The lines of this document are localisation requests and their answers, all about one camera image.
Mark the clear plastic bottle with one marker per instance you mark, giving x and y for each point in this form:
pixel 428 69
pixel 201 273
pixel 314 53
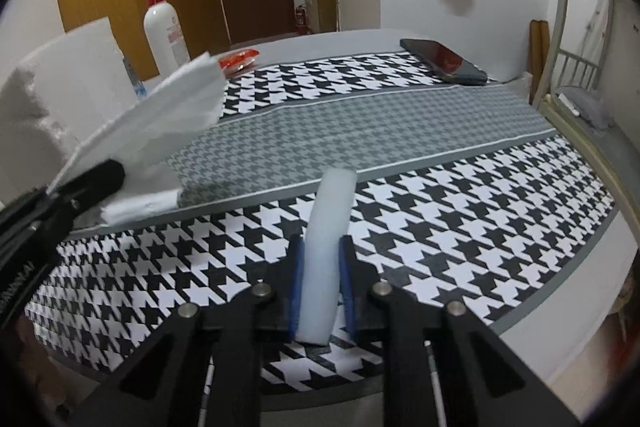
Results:
pixel 134 79

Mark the white foam box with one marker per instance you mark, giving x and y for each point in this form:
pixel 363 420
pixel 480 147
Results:
pixel 55 87

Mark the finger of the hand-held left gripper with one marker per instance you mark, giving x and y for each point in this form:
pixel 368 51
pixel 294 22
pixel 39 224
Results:
pixel 100 182

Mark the black smartphone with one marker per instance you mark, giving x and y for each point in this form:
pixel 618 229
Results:
pixel 445 62

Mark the white tissue paper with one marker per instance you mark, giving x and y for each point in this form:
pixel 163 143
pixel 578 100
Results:
pixel 165 107

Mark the red fire extinguisher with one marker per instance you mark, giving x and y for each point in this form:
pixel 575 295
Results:
pixel 300 19

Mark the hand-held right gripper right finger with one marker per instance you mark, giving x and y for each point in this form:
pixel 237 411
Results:
pixel 346 287

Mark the grey pillow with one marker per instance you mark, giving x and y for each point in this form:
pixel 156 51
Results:
pixel 589 106

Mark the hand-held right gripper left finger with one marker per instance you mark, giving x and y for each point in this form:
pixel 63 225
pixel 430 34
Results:
pixel 298 287

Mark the leaning wooden boards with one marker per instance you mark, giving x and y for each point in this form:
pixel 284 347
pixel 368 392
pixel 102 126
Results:
pixel 540 52

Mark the white hanging cloth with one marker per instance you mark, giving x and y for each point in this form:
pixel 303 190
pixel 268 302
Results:
pixel 595 22

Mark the white metal bunk bed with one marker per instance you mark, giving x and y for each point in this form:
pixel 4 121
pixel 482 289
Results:
pixel 575 57

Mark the translucent white plastic tube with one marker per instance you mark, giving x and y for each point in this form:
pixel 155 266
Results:
pixel 330 247

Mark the houndstooth table cloth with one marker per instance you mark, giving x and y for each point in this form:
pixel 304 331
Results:
pixel 450 232

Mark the white pump bottle red top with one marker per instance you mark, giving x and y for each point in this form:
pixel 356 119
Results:
pixel 162 37

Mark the red snack packet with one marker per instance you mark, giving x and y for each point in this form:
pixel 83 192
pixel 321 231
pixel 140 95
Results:
pixel 239 59

